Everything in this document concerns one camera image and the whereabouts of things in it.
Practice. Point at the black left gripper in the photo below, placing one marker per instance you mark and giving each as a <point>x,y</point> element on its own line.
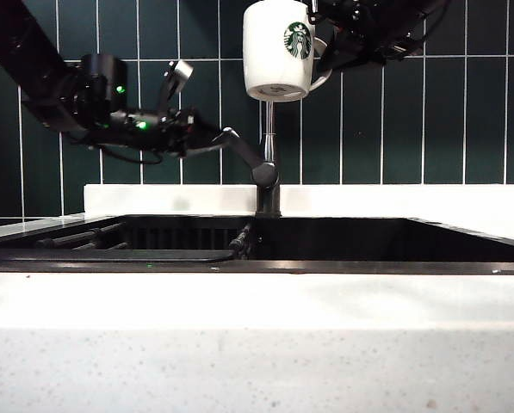
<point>153,129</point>

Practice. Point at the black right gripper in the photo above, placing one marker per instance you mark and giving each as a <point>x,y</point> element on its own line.
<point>355,34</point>

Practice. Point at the white Starbucks ceramic mug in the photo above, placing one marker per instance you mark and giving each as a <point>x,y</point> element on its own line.
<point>274,51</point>

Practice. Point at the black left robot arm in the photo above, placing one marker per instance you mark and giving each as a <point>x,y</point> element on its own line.
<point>24,47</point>

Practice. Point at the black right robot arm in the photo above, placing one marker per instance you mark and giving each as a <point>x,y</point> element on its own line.
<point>405,21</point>

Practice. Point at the black roll-up sink rack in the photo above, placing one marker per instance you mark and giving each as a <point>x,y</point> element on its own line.
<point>110,256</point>

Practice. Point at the black undermount kitchen sink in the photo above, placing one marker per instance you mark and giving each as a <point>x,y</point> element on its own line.
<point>368,245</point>

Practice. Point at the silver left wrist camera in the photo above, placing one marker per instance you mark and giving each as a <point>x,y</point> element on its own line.
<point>180,75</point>

